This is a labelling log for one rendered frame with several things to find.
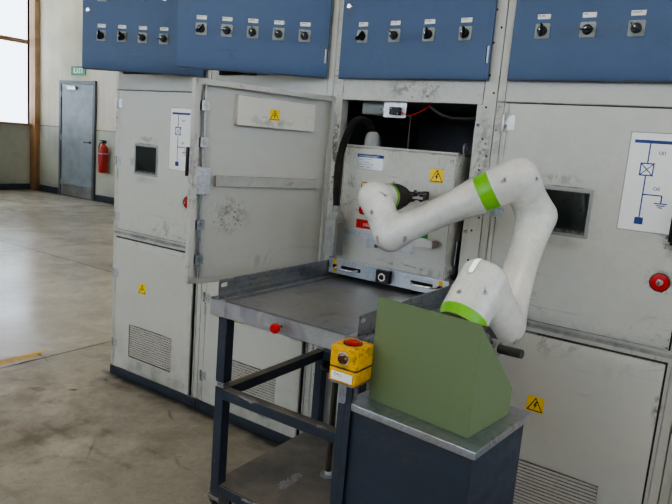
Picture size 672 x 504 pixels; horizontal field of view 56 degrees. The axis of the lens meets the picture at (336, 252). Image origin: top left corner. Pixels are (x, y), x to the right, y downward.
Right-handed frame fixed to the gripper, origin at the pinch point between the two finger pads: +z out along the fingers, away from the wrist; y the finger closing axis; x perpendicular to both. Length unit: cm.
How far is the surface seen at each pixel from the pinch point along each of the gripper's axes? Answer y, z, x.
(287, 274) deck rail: -41, -24, -34
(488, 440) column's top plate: 60, -76, -48
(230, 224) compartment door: -63, -34, -17
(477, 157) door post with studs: 16.5, 7.0, 15.4
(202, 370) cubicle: -114, 6, -101
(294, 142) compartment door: -55, -8, 15
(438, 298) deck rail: 13.9, -7.5, -35.0
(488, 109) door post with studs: 18.5, 7.0, 32.4
